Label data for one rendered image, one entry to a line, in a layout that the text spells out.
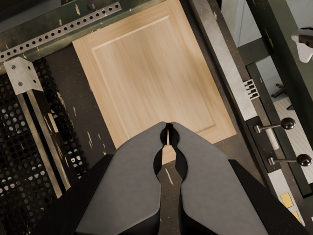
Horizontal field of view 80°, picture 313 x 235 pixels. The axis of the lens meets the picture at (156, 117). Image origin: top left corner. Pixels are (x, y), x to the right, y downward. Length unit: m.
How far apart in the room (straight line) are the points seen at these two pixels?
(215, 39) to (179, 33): 0.13
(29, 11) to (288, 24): 1.60
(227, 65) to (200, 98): 0.15
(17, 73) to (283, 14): 0.97
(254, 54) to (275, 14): 0.15
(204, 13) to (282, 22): 0.28
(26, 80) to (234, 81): 0.74
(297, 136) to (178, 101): 3.60
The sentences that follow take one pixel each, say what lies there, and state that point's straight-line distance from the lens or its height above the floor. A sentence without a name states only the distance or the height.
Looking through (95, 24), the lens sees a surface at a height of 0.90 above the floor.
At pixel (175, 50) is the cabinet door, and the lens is 0.76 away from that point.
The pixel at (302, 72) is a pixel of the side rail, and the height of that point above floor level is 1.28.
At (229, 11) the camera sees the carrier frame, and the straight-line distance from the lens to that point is 1.15.
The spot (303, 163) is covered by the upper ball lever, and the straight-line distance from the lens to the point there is 0.72.
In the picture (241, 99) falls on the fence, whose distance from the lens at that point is 0.74.
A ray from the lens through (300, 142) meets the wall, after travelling 4.15.
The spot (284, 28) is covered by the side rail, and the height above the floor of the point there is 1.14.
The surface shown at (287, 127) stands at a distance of 0.68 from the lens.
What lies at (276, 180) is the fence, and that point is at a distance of 0.82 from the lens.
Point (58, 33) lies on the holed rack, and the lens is 0.83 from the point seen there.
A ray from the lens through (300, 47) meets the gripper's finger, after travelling 0.49.
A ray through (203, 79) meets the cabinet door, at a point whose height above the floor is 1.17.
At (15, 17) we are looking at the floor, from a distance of 1.83.
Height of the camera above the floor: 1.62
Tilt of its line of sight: 34 degrees down
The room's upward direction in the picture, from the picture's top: 158 degrees clockwise
